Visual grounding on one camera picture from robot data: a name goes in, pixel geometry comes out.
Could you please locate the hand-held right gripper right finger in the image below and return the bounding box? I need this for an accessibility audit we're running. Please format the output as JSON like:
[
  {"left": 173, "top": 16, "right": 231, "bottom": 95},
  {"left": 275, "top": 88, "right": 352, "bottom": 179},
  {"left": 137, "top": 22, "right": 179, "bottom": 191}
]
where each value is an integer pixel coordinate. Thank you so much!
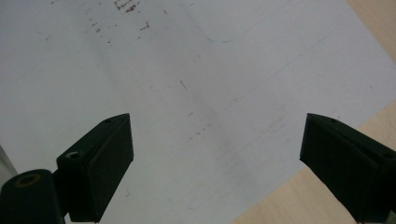
[{"left": 299, "top": 112, "right": 396, "bottom": 224}]

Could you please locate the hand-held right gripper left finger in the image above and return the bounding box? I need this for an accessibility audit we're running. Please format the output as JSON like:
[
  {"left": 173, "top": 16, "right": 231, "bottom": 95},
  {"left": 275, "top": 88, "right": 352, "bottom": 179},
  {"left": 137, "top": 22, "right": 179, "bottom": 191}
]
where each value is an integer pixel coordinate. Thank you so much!
[{"left": 56, "top": 113, "right": 135, "bottom": 224}]

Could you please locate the white table mat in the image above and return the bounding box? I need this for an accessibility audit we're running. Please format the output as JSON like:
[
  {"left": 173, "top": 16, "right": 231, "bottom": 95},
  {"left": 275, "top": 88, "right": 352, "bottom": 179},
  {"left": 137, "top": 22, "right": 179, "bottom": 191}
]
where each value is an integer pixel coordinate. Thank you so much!
[{"left": 0, "top": 0, "right": 396, "bottom": 224}]

